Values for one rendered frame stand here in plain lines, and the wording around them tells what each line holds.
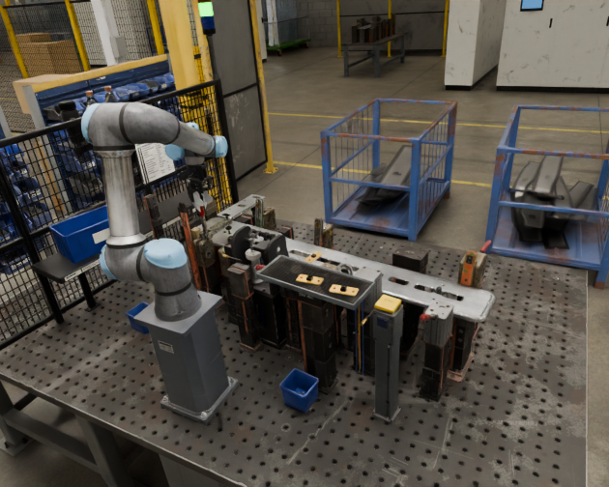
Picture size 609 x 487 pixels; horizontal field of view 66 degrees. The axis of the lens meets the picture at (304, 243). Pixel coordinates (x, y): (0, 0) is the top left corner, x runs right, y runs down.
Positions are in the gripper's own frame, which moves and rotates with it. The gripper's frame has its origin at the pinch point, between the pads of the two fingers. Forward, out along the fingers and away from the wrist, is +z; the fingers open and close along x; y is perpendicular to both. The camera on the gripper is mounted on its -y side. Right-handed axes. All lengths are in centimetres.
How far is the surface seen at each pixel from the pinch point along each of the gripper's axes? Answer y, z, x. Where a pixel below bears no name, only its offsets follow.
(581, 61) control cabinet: 52, 68, 805
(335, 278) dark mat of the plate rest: 76, 4, -16
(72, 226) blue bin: -52, 7, -29
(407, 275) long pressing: 86, 20, 19
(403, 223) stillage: 3, 103, 209
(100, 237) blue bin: -35.6, 9.8, -27.6
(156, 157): -54, -7, 24
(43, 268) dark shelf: -47, 17, -49
